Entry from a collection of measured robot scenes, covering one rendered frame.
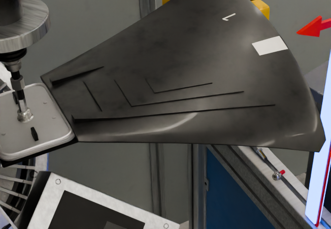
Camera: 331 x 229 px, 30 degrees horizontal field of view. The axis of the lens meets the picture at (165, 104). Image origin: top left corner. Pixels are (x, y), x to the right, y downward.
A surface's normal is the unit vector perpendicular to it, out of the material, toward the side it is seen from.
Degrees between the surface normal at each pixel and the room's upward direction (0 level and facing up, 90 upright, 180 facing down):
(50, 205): 50
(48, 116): 0
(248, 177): 90
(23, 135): 0
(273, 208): 90
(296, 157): 90
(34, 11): 0
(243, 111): 20
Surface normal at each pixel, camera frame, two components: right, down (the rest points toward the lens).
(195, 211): -0.89, 0.30
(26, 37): 0.63, 0.47
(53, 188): 0.32, -0.09
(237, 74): 0.12, -0.61
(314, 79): -0.04, -0.79
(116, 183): 0.45, 0.54
